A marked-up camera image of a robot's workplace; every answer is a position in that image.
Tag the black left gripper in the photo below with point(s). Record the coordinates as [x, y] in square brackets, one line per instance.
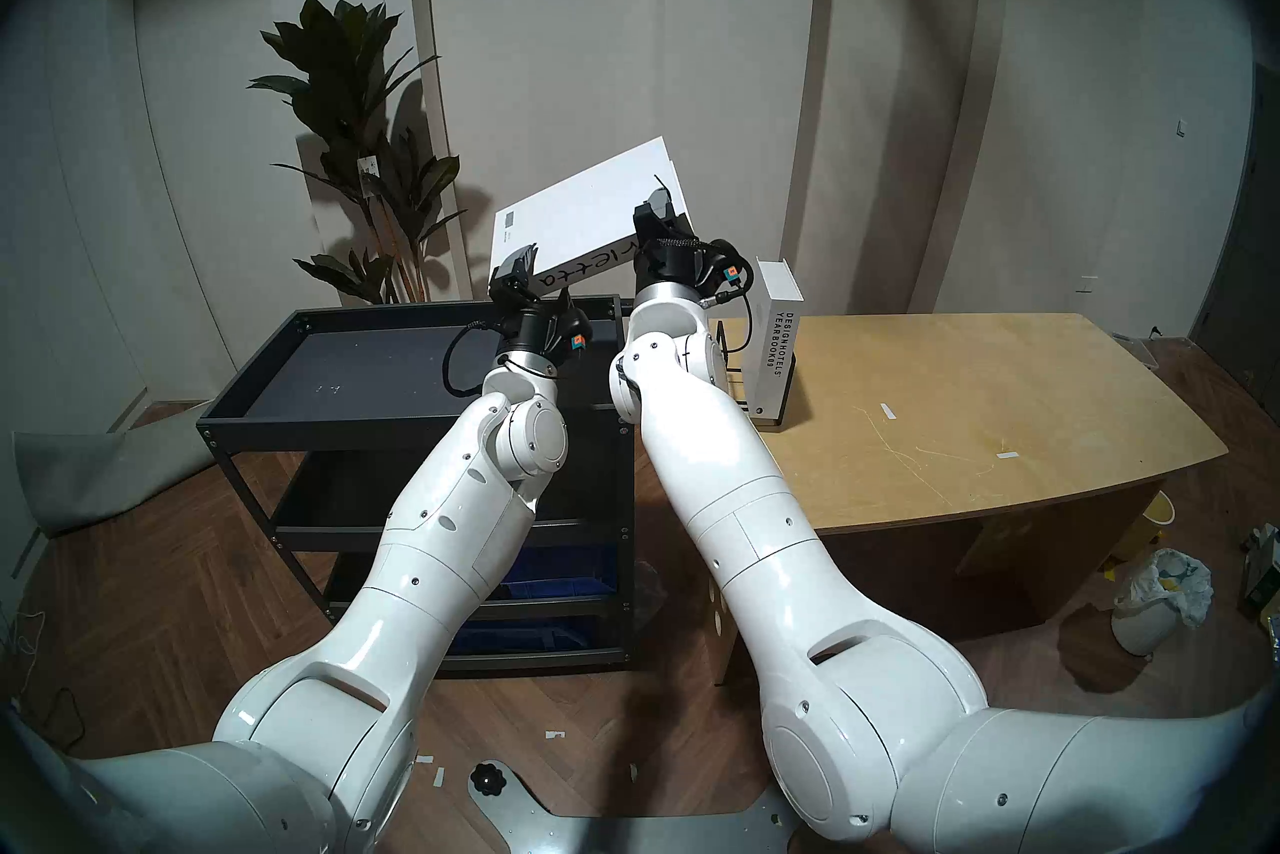
[535, 327]

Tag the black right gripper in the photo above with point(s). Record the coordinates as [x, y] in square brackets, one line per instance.
[680, 262]

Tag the white Arietta book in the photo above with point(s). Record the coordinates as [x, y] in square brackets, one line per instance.
[590, 207]

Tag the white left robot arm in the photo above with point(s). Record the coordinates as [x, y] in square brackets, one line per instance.
[450, 542]

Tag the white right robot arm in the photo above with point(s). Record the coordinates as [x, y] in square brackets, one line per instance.
[720, 482]

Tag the white plant tag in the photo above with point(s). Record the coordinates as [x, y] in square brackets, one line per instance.
[368, 170]

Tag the white Design Hotels yearbook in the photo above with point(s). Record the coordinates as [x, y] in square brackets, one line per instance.
[775, 362]

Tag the black metal utility cart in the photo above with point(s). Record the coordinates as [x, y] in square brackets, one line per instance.
[290, 367]

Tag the tall green potted plant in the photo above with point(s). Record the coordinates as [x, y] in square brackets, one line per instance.
[345, 62]

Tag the small blue storage bin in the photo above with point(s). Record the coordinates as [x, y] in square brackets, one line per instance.
[570, 572]

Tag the light wooden table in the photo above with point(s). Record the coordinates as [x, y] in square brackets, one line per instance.
[950, 382]

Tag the grey floor mat sheet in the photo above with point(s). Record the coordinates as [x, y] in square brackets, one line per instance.
[90, 472]

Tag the white plastic floor tray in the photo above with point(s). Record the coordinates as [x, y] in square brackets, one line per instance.
[1138, 350]

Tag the black base knob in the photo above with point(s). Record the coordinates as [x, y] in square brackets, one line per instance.
[489, 779]

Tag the dark grey door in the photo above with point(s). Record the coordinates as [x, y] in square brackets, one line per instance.
[1250, 262]

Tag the white bagged trash bin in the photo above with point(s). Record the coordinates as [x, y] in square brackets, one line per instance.
[1150, 612]

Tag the cardboard box clutter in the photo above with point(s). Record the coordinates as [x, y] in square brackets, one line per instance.
[1262, 562]

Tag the grey metal robot base plate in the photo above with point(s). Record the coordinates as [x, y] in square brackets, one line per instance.
[540, 827]

